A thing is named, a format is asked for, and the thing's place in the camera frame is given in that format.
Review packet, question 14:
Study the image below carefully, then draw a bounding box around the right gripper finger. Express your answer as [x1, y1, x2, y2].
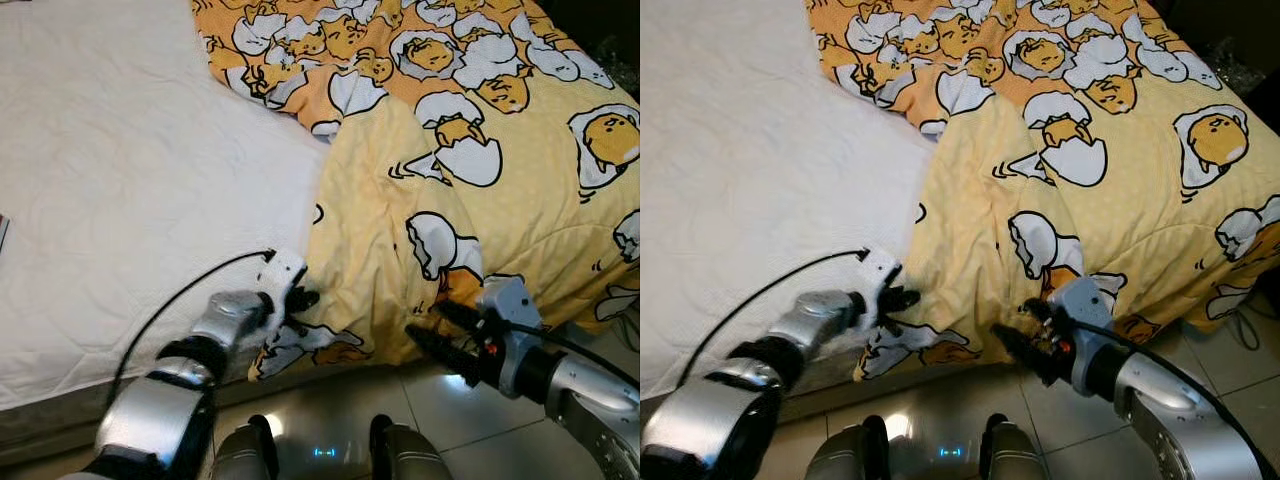
[990, 325, 1053, 381]
[1020, 298, 1059, 333]
[432, 300, 486, 339]
[405, 328, 479, 379]

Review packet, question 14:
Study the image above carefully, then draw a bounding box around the yellow egg print blanket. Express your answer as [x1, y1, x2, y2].
[805, 0, 1280, 383]
[190, 0, 641, 383]

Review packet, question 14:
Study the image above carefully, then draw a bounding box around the grey robot right leg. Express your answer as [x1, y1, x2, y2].
[370, 415, 456, 480]
[980, 415, 1051, 480]

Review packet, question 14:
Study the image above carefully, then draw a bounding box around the grey robot leg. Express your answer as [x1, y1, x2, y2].
[980, 415, 1051, 480]
[805, 415, 891, 480]
[208, 415, 283, 480]
[370, 415, 456, 480]

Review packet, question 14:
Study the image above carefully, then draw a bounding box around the grey robot left leg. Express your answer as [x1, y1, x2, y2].
[805, 415, 891, 480]
[208, 415, 283, 480]

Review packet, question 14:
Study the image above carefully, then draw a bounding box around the white quilted mattress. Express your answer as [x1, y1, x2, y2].
[0, 0, 333, 411]
[640, 0, 936, 401]

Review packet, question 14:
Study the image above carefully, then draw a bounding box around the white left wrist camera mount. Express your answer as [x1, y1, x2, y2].
[255, 250, 309, 321]
[855, 250, 903, 303]

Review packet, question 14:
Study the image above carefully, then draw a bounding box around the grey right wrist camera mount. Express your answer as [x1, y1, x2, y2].
[1045, 277, 1116, 396]
[475, 277, 546, 396]

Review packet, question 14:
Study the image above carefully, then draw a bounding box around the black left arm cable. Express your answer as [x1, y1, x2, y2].
[105, 248, 279, 401]
[678, 248, 873, 391]

